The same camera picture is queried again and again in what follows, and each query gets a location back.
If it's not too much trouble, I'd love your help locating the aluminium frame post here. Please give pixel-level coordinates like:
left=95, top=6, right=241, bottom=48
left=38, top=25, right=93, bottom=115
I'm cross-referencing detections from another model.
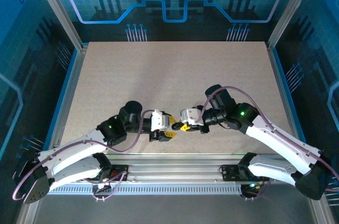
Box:
left=265, top=0, right=320, bottom=51
left=30, top=0, right=88, bottom=51

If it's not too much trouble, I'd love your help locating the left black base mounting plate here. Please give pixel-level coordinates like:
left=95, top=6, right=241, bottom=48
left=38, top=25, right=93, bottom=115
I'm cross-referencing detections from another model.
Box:
left=100, top=164, right=130, bottom=182

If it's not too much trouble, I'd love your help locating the aluminium blue side rail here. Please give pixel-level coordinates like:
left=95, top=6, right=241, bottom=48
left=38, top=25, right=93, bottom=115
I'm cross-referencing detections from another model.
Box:
left=265, top=42, right=313, bottom=163
left=43, top=43, right=90, bottom=156

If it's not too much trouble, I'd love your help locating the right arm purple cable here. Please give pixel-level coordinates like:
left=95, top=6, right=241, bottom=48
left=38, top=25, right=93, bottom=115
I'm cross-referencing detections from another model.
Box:
left=194, top=86, right=339, bottom=193

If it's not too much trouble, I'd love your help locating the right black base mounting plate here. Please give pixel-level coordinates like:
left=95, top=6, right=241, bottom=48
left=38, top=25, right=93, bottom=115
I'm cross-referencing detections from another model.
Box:
left=221, top=164, right=250, bottom=182

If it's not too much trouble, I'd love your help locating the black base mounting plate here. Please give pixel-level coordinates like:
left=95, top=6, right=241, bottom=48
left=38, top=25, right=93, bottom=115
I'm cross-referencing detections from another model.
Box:
left=100, top=164, right=130, bottom=182
left=221, top=164, right=250, bottom=182

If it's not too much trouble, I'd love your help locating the white slotted cable duct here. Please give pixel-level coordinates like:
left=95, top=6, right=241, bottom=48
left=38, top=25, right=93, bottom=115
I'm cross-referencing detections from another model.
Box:
left=49, top=183, right=247, bottom=195

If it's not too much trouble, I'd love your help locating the left aluminium blue side rail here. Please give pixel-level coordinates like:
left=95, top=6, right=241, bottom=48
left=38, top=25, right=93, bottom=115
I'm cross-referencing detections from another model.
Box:
left=43, top=43, right=90, bottom=156

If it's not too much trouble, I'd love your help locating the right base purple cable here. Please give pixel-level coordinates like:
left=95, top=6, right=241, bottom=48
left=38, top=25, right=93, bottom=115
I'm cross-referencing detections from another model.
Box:
left=240, top=178, right=272, bottom=201

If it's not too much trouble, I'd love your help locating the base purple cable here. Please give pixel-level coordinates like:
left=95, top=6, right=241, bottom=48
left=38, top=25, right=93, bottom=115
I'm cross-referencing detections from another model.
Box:
left=240, top=178, right=272, bottom=201
left=82, top=169, right=129, bottom=203

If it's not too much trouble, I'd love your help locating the right aluminium blue side rail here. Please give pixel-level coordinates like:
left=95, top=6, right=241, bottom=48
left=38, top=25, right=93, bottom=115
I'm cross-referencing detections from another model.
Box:
left=265, top=42, right=313, bottom=163

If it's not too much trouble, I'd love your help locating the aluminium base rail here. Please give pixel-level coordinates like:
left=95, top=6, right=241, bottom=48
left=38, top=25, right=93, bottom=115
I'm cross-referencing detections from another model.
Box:
left=52, top=153, right=300, bottom=184

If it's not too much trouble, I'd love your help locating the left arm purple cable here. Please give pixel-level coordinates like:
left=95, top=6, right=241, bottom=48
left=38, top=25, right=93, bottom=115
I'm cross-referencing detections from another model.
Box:
left=12, top=109, right=156, bottom=201

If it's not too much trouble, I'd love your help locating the left aluminium frame post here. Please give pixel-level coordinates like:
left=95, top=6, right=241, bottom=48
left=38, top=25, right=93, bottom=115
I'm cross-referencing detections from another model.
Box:
left=30, top=0, right=88, bottom=51

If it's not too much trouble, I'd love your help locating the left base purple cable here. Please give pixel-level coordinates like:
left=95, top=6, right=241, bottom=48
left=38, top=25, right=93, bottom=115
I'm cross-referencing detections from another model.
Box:
left=82, top=169, right=129, bottom=203

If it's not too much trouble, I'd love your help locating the right aluminium frame post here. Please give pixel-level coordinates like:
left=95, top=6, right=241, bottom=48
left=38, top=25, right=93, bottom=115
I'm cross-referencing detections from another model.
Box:
left=265, top=0, right=320, bottom=51

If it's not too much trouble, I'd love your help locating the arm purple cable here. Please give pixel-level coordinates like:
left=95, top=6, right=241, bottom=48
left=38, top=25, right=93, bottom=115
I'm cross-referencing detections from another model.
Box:
left=12, top=109, right=156, bottom=201
left=194, top=86, right=339, bottom=193

